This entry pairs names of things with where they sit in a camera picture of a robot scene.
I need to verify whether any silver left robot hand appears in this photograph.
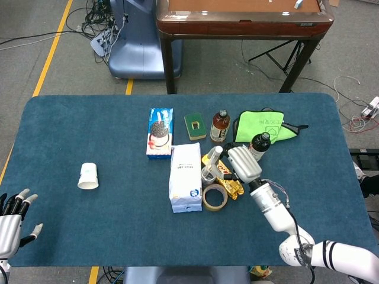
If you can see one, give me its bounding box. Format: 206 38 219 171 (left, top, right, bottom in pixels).
0 188 43 261

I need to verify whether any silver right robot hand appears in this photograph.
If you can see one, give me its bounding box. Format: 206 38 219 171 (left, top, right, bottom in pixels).
221 143 263 185

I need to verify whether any white tube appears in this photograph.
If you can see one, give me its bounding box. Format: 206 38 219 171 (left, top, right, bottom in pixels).
204 146 223 176

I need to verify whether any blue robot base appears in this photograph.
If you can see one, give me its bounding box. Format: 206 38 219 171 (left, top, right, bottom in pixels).
108 0 184 80

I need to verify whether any dark tea bottle white label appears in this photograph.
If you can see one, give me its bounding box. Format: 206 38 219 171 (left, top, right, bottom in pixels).
247 133 271 162

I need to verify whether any gold snack packet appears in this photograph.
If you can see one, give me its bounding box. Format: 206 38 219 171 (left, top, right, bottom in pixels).
201 153 246 201

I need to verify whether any lime green cloth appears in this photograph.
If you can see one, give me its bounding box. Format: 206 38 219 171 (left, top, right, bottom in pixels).
232 109 309 145

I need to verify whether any light tea bottle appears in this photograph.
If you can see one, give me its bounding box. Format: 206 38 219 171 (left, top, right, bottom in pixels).
210 109 231 143

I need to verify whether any yellow tape roll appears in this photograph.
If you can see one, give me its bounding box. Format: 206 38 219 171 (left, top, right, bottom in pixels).
202 183 229 212

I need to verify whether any green yellow sponge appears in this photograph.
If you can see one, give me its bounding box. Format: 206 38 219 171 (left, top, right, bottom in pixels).
184 113 207 141

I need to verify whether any white paper bag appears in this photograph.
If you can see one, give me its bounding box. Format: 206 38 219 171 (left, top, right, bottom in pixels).
168 142 204 214

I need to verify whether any blue cookie box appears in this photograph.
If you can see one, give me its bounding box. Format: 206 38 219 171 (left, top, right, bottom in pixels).
146 107 174 161

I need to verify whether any white paper cup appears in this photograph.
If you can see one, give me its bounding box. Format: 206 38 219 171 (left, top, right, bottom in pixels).
77 162 99 190

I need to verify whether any black tripod stand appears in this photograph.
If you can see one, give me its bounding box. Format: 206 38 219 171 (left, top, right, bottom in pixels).
248 40 312 78

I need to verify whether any grey robot torso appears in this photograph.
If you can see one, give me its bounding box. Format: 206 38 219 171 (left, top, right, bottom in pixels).
123 266 251 284

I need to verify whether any brown mahjong table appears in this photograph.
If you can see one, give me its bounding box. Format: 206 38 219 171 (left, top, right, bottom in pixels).
156 0 332 95

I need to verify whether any white power strip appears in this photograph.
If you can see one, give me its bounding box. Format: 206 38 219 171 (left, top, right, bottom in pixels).
361 96 379 119

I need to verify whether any white floor cable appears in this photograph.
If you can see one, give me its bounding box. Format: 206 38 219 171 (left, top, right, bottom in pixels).
333 75 379 131

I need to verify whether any bundle of floor cables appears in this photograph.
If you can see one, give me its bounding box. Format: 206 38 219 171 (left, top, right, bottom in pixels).
65 0 121 64

